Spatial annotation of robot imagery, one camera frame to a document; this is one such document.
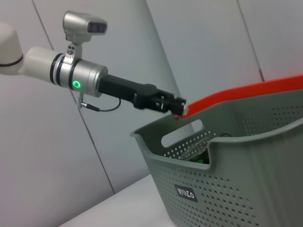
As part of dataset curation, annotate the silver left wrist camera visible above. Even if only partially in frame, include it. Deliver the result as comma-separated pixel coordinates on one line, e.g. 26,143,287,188
62,10,109,60

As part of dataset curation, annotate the left wrist cable with connector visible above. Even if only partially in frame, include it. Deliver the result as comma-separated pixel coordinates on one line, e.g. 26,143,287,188
75,92,122,112

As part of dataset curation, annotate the glass teacup with black sleeve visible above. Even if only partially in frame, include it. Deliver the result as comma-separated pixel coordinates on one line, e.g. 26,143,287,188
180,139,212,164

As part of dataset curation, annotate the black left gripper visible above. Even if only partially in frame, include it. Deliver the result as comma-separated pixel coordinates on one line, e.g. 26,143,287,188
98,74,187,116

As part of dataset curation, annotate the grey perforated storage basket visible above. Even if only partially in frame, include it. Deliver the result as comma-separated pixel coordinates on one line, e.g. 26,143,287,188
129,89,303,227

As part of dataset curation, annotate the orange basket handle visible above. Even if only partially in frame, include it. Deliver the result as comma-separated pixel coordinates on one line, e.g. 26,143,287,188
174,74,303,121

